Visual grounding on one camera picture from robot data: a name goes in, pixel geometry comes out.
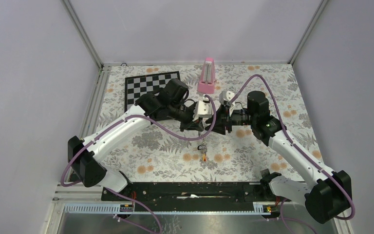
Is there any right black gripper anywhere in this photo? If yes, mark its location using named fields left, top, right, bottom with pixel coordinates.
left=205, top=103, right=257, bottom=136

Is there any keyring with coloured key tags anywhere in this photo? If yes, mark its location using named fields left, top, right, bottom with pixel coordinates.
left=197, top=130, right=207, bottom=162

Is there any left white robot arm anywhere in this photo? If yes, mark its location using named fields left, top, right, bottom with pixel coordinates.
left=66, top=79, right=211, bottom=200

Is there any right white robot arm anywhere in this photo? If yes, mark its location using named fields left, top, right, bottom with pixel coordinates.
left=212, top=91, right=352, bottom=224

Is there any pink metronome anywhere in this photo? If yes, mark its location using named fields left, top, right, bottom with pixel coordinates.
left=197, top=58, right=215, bottom=94

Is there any floral table mat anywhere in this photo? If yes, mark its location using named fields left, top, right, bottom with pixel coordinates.
left=97, top=64, right=321, bottom=182

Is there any black white chessboard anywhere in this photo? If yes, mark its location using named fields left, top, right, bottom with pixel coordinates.
left=124, top=71, right=180, bottom=112

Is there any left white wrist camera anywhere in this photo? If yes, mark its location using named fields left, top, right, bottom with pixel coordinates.
left=194, top=95, right=213, bottom=119

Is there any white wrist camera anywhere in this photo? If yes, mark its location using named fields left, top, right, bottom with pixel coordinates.
left=194, top=95, right=213, bottom=119
left=219, top=91, right=235, bottom=114

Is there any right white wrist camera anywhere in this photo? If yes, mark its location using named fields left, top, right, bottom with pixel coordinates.
left=219, top=91, right=235, bottom=114

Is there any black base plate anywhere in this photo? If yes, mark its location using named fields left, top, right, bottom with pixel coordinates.
left=101, top=181, right=292, bottom=213

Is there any grey slotted cable duct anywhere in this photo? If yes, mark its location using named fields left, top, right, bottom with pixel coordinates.
left=63, top=202, right=271, bottom=215

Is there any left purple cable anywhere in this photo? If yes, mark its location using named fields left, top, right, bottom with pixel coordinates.
left=60, top=94, right=217, bottom=234

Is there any purple cable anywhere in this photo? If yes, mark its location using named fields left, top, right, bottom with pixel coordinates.
left=227, top=74, right=356, bottom=234
left=60, top=94, right=217, bottom=234

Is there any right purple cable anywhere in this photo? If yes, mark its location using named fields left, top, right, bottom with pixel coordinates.
left=227, top=74, right=356, bottom=234

